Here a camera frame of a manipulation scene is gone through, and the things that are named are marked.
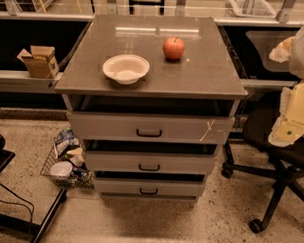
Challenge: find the grey drawer cabinet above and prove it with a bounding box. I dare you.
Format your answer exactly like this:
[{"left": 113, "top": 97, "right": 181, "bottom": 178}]
[{"left": 56, "top": 15, "right": 246, "bottom": 200}]

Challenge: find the snack bag in basket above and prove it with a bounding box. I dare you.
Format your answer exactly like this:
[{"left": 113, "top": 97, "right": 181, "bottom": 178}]
[{"left": 54, "top": 128, "right": 80, "bottom": 157}]

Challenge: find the white plastic container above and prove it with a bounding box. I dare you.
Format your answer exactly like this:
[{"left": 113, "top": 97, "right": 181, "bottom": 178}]
[{"left": 50, "top": 161, "right": 72, "bottom": 177}]

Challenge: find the grey top drawer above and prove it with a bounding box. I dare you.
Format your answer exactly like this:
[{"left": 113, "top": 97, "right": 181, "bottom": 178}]
[{"left": 67, "top": 112, "right": 234, "bottom": 145}]

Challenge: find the grey bottom drawer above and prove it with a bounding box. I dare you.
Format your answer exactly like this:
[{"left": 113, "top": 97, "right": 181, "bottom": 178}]
[{"left": 93, "top": 178, "right": 205, "bottom": 197}]

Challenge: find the red apple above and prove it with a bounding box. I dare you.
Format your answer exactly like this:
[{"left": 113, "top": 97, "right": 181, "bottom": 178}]
[{"left": 162, "top": 37, "right": 185, "bottom": 60}]

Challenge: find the grey drawer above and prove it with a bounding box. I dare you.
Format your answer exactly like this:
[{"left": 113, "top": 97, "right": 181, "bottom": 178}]
[
  {"left": 93, "top": 178, "right": 205, "bottom": 197},
  {"left": 83, "top": 151, "right": 216, "bottom": 175},
  {"left": 67, "top": 112, "right": 234, "bottom": 145}
]

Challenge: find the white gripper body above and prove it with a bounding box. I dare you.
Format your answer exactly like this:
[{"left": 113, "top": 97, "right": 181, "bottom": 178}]
[{"left": 279, "top": 81, "right": 304, "bottom": 128}]

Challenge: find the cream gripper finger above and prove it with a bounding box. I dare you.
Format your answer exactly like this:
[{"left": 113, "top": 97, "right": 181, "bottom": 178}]
[{"left": 267, "top": 118, "right": 304, "bottom": 147}]

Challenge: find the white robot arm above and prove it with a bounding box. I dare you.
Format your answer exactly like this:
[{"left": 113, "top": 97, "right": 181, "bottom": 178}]
[{"left": 268, "top": 25, "right": 304, "bottom": 147}]

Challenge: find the open cardboard box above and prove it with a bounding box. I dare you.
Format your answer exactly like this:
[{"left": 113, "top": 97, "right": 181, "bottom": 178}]
[{"left": 17, "top": 45, "right": 59, "bottom": 79}]

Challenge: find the black office chair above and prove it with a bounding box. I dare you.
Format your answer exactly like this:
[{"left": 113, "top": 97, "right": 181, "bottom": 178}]
[{"left": 221, "top": 107, "right": 304, "bottom": 233}]

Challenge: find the white bowl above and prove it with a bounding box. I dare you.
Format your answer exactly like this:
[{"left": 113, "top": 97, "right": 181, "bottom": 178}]
[{"left": 103, "top": 54, "right": 150, "bottom": 85}]

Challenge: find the grey middle drawer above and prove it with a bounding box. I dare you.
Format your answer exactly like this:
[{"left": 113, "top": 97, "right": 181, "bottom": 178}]
[{"left": 83, "top": 151, "right": 216, "bottom": 175}]

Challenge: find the black stand with cable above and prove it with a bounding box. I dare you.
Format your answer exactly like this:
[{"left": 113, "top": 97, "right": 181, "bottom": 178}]
[{"left": 0, "top": 134, "right": 67, "bottom": 243}]

